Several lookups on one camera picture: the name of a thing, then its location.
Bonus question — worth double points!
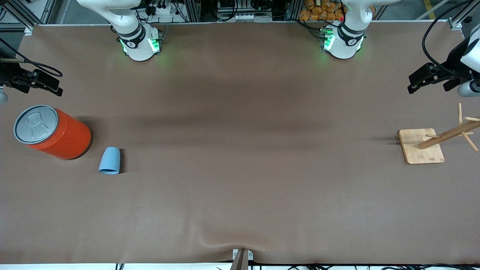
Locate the light blue plastic cup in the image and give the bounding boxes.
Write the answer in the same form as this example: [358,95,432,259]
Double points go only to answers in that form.
[98,147,121,175]

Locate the orange can grey lid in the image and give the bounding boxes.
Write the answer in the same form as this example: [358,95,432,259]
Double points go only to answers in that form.
[13,105,92,161]

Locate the wooden mug tree rack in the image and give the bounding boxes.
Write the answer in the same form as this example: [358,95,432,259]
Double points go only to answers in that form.
[398,103,480,165]

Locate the orange snack pile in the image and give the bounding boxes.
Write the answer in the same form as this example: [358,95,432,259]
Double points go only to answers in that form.
[299,0,345,21]

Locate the white power strip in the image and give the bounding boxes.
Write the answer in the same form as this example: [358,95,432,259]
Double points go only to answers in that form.
[148,3,177,16]

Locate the brown table mat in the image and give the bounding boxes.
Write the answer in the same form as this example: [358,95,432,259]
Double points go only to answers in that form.
[0,21,480,265]

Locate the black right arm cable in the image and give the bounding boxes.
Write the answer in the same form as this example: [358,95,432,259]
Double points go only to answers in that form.
[0,37,63,77]

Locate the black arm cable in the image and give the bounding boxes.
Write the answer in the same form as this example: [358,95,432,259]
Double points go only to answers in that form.
[0,37,63,77]
[422,0,479,72]

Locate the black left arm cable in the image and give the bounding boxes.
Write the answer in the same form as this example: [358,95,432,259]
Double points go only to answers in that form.
[422,0,479,72]

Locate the aluminium frame profile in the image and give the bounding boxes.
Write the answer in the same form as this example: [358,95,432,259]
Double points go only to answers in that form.
[448,0,480,30]
[0,0,57,30]

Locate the small metal bracket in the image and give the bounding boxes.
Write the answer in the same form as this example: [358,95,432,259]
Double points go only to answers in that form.
[232,249,254,261]

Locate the brown camera support beam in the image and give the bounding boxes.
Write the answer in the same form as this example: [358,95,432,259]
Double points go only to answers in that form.
[230,249,249,270]

